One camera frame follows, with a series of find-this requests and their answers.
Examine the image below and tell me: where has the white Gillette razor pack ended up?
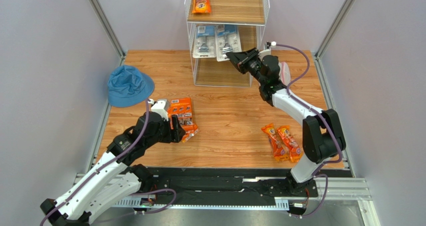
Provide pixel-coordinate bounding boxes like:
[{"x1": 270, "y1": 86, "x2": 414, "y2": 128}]
[{"x1": 215, "y1": 24, "x2": 242, "y2": 62}]

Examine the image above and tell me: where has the blue card razor blister pack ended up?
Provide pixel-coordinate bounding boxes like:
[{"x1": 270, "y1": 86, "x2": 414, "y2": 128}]
[{"x1": 192, "y1": 25, "x2": 216, "y2": 58}]

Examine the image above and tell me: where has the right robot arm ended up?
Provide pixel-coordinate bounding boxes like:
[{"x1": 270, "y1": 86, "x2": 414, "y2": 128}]
[{"x1": 226, "y1": 48, "x2": 346, "y2": 184}]

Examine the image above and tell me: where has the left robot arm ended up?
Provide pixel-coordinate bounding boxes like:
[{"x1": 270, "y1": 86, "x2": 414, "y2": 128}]
[{"x1": 40, "y1": 111, "x2": 186, "y2": 226}]

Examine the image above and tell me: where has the orange razor bag on shelf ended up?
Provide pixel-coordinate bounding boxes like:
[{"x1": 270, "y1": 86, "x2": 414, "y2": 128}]
[{"x1": 191, "y1": 0, "x2": 212, "y2": 14}]

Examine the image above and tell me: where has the lower orange razor box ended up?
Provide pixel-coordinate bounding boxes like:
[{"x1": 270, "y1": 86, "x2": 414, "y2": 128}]
[{"x1": 181, "y1": 124, "x2": 199, "y2": 143}]

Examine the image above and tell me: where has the orange razor box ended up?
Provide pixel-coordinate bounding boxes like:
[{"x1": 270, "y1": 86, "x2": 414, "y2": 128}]
[
  {"x1": 168, "y1": 97, "x2": 198, "y2": 133},
  {"x1": 181, "y1": 124, "x2": 199, "y2": 143}
]

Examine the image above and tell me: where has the top orange razor box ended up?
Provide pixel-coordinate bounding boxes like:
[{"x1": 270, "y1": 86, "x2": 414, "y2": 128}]
[{"x1": 168, "y1": 97, "x2": 198, "y2": 133}]

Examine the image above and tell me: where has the white mesh laundry bag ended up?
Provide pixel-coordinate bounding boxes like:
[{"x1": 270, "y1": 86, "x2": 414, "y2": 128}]
[{"x1": 279, "y1": 61, "x2": 292, "y2": 85}]

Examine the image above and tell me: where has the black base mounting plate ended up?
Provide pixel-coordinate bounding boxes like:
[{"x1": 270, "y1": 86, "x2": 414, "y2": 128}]
[{"x1": 139, "y1": 167, "x2": 319, "y2": 207}]

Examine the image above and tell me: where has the blue bucket hat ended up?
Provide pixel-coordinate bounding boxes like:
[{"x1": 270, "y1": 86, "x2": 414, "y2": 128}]
[{"x1": 107, "y1": 65, "x2": 155, "y2": 108}]

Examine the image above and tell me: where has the orange razor bag right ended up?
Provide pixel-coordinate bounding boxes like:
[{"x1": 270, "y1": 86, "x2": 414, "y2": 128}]
[{"x1": 277, "y1": 125, "x2": 302, "y2": 163}]

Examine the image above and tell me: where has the orange razor bag left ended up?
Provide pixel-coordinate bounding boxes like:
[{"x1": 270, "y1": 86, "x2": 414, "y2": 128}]
[{"x1": 261, "y1": 123, "x2": 290, "y2": 162}]

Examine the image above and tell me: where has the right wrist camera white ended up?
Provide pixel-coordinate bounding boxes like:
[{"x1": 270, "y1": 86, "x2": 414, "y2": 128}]
[{"x1": 258, "y1": 41, "x2": 277, "y2": 60}]

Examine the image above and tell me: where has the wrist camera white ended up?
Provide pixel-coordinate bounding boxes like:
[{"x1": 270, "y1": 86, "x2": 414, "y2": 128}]
[
  {"x1": 148, "y1": 99, "x2": 171, "y2": 121},
  {"x1": 258, "y1": 41, "x2": 277, "y2": 60}
]

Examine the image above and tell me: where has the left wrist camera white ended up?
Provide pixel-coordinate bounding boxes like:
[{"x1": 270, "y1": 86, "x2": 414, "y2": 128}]
[{"x1": 148, "y1": 99, "x2": 171, "y2": 121}]

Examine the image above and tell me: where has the white wire shelf rack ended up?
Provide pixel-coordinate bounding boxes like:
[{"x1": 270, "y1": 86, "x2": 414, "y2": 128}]
[{"x1": 184, "y1": 0, "x2": 270, "y2": 87}]

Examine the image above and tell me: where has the aluminium rail frame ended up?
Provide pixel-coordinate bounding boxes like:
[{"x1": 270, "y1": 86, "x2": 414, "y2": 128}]
[{"x1": 59, "y1": 172, "x2": 374, "y2": 226}]

